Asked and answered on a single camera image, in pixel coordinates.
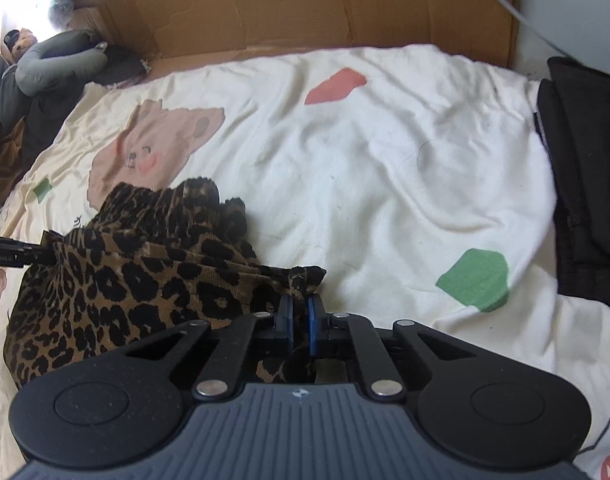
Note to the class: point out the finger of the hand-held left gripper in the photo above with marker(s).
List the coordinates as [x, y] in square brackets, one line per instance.
[10, 255]

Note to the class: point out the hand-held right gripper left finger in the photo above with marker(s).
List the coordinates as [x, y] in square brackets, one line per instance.
[286, 325]

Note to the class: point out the dark crumpled cloth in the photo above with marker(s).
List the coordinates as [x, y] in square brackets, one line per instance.
[117, 65]

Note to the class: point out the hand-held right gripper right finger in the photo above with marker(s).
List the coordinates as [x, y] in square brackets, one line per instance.
[315, 325]

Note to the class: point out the black folded clothes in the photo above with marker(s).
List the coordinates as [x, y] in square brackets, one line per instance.
[585, 160]

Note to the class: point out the brown cardboard sheet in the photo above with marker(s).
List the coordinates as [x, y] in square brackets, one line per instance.
[285, 5]

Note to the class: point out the grey fluffy ball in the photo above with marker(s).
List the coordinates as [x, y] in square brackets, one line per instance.
[61, 7]

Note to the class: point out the brown cloth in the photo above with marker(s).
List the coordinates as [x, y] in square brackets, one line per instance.
[5, 157]

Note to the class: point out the leopard print garment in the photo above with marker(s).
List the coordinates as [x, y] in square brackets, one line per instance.
[135, 280]

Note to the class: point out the white bear printed blanket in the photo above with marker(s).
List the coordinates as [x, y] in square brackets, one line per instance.
[360, 160]

